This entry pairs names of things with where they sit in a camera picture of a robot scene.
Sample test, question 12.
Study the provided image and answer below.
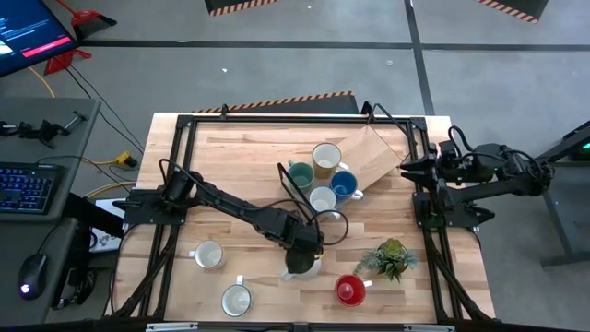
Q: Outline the grey desk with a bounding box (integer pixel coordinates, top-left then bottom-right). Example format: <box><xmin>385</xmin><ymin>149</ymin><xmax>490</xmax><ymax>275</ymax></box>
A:
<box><xmin>0</xmin><ymin>96</ymin><xmax>102</xmax><ymax>222</ymax></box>
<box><xmin>0</xmin><ymin>216</ymin><xmax>80</xmax><ymax>327</ymax></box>

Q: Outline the green mug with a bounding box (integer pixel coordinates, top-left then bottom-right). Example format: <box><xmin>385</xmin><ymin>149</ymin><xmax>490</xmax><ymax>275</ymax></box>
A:
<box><xmin>288</xmin><ymin>159</ymin><xmax>316</xmax><ymax>194</ymax></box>

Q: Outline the black clamp tool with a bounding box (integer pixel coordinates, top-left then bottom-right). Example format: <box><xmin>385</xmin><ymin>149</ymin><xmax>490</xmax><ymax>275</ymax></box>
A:
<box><xmin>0</xmin><ymin>109</ymin><xmax>89</xmax><ymax>150</ymax></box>

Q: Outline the yellow floor cable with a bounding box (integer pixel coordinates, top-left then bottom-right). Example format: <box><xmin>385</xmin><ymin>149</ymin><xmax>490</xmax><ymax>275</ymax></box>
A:
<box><xmin>27</xmin><ymin>65</ymin><xmax>57</xmax><ymax>100</ymax></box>

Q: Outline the black desk frame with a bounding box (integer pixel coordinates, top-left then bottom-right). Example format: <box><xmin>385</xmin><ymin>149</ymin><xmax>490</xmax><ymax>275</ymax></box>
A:
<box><xmin>534</xmin><ymin>120</ymin><xmax>590</xmax><ymax>269</ymax></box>

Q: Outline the blue mug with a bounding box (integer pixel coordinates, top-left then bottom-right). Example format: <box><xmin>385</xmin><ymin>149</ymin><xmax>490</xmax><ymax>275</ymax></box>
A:
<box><xmin>329</xmin><ymin>169</ymin><xmax>365</xmax><ymax>204</ymax></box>

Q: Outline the black table frame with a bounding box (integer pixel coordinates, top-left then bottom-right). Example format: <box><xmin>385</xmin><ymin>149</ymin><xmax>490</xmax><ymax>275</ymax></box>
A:
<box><xmin>103</xmin><ymin>101</ymin><xmax>497</xmax><ymax>326</ymax></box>

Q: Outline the backlit black keyboard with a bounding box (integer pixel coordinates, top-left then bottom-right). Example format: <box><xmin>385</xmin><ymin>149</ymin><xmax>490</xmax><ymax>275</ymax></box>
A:
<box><xmin>0</xmin><ymin>160</ymin><xmax>66</xmax><ymax>216</ymax></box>

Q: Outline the silver metal bracket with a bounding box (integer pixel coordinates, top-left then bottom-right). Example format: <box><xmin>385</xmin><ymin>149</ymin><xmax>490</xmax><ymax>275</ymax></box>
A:
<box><xmin>403</xmin><ymin>323</ymin><xmax>457</xmax><ymax>332</ymax></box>
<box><xmin>145</xmin><ymin>322</ymin><xmax>199</xmax><ymax>332</ymax></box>

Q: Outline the red long-handled dustpan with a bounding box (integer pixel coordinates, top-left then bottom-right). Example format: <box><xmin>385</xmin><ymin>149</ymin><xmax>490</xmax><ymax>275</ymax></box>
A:
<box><xmin>54</xmin><ymin>0</ymin><xmax>118</xmax><ymax>42</ymax></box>

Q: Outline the red plastic dustpan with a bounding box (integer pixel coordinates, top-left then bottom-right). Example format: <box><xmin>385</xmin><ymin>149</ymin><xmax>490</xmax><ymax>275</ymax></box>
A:
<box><xmin>42</xmin><ymin>48</ymin><xmax>93</xmax><ymax>77</ymax></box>

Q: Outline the white printed box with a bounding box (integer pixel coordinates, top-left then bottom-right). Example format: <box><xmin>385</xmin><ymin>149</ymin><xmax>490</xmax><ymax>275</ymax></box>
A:
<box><xmin>87</xmin><ymin>196</ymin><xmax>128</xmax><ymax>254</ymax></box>

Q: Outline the yellow mug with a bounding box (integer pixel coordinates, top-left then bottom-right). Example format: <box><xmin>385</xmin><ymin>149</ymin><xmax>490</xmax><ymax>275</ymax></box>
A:
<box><xmin>311</xmin><ymin>141</ymin><xmax>351</xmax><ymax>181</ymax></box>

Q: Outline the computer monitor blue screen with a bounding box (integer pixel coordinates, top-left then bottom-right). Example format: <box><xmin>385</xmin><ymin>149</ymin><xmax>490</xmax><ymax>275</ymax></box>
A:
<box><xmin>0</xmin><ymin>0</ymin><xmax>78</xmax><ymax>79</ymax></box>

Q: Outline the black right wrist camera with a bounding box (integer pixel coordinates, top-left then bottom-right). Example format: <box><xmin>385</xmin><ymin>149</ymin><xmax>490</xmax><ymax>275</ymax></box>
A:
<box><xmin>437</xmin><ymin>139</ymin><xmax>458</xmax><ymax>160</ymax></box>

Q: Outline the grey white patterned mug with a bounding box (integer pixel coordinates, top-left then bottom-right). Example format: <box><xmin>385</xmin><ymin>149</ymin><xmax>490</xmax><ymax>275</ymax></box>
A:
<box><xmin>187</xmin><ymin>239</ymin><xmax>227</xmax><ymax>271</ymax></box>

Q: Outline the red white patterned mug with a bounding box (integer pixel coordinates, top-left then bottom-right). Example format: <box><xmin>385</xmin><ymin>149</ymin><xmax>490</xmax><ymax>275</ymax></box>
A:
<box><xmin>308</xmin><ymin>184</ymin><xmax>345</xmax><ymax>221</ymax></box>

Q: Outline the dark rimmed white mug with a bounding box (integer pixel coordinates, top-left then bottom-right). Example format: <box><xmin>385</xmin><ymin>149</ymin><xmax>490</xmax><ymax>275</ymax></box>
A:
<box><xmin>219</xmin><ymin>275</ymin><xmax>254</xmax><ymax>318</ymax></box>

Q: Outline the yellow extension cord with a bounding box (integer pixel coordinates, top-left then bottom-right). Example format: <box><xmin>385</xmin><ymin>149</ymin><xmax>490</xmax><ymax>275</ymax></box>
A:
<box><xmin>81</xmin><ymin>149</ymin><xmax>140</xmax><ymax>200</ymax></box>

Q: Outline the succulent plant black pot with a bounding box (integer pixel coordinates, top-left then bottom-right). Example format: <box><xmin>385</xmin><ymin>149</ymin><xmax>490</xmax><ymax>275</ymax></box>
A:
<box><xmin>353</xmin><ymin>236</ymin><xmax>421</xmax><ymax>284</ymax></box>

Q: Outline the large white mug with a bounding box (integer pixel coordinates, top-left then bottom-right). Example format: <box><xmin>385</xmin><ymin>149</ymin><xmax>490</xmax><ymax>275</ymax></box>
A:
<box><xmin>279</xmin><ymin>251</ymin><xmax>323</xmax><ymax>283</ymax></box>

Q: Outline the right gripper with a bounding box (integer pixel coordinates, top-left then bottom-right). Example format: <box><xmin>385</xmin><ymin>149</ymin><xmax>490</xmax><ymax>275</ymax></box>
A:
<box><xmin>398</xmin><ymin>155</ymin><xmax>466</xmax><ymax>188</ymax></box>

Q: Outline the black computer mouse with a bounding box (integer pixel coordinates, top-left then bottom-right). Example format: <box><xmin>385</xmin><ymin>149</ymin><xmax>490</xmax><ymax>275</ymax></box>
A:
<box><xmin>17</xmin><ymin>252</ymin><xmax>50</xmax><ymax>302</ymax></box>

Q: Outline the black rack wooden shelf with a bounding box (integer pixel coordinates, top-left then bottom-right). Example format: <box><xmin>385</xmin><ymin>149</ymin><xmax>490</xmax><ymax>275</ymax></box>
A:
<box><xmin>276</xmin><ymin>101</ymin><xmax>415</xmax><ymax>227</ymax></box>

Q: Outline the black hazard striped platform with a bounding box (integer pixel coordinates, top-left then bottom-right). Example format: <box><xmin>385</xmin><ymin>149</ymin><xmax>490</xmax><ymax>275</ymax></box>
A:
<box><xmin>204</xmin><ymin>0</ymin><xmax>283</xmax><ymax>18</ymax></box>
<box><xmin>473</xmin><ymin>0</ymin><xmax>550</xmax><ymax>25</ymax></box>
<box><xmin>189</xmin><ymin>89</ymin><xmax>360</xmax><ymax>115</ymax></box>

